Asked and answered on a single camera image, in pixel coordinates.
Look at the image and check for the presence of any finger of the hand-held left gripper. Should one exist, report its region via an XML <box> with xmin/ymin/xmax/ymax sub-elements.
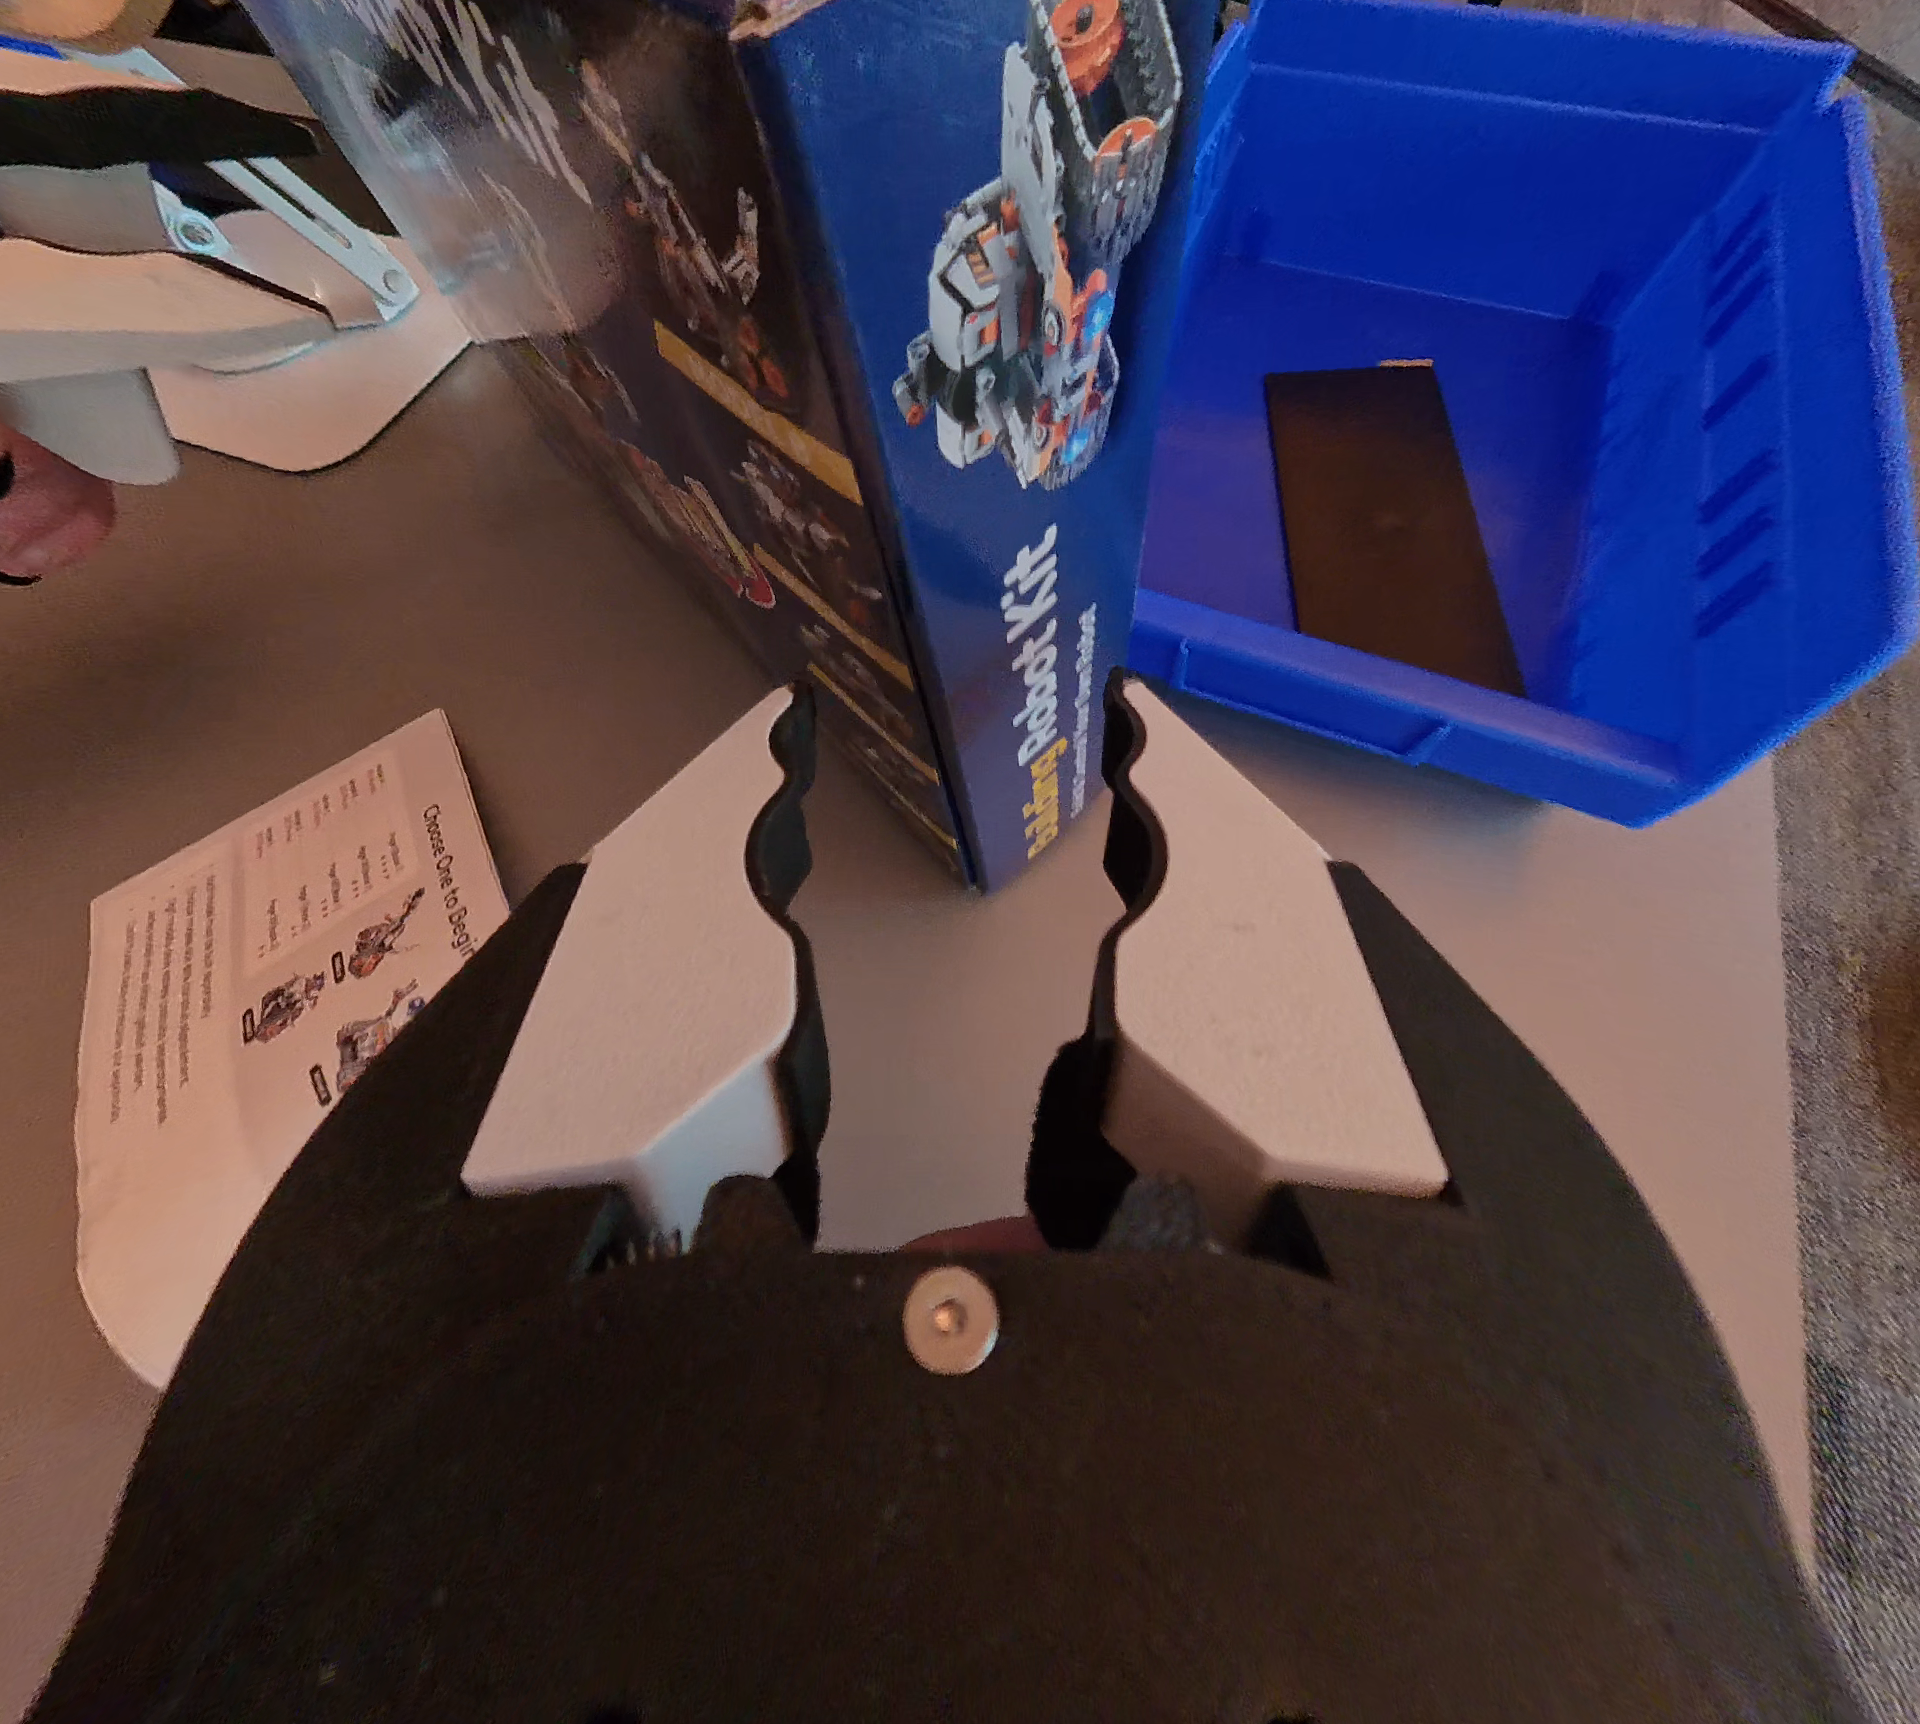
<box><xmin>0</xmin><ymin>236</ymin><xmax>340</xmax><ymax>488</ymax></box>
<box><xmin>0</xmin><ymin>27</ymin><xmax>325</xmax><ymax>173</ymax></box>

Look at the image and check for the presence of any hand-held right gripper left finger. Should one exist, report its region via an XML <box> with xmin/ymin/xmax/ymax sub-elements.
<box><xmin>462</xmin><ymin>683</ymin><xmax>832</xmax><ymax>1249</ymax></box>

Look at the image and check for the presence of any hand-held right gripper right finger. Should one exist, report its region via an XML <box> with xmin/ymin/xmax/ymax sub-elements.
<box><xmin>1027</xmin><ymin>667</ymin><xmax>1452</xmax><ymax>1256</ymax></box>

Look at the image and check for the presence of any white desk stand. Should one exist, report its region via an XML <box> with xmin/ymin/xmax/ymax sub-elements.
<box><xmin>150</xmin><ymin>35</ymin><xmax>474</xmax><ymax>474</ymax></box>

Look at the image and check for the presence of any white instruction booklet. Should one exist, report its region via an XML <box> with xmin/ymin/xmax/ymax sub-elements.
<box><xmin>74</xmin><ymin>707</ymin><xmax>513</xmax><ymax>1392</ymax></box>

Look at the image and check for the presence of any blue cardboard kit box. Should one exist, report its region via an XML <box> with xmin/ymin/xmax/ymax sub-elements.
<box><xmin>105</xmin><ymin>0</ymin><xmax>1248</xmax><ymax>894</ymax></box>

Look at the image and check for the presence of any blue plastic bin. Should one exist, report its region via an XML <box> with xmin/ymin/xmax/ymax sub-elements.
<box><xmin>1128</xmin><ymin>0</ymin><xmax>1920</xmax><ymax>829</ymax></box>

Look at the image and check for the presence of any person's left hand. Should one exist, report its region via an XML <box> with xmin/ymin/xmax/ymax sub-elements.
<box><xmin>0</xmin><ymin>426</ymin><xmax>121</xmax><ymax>586</ymax></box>

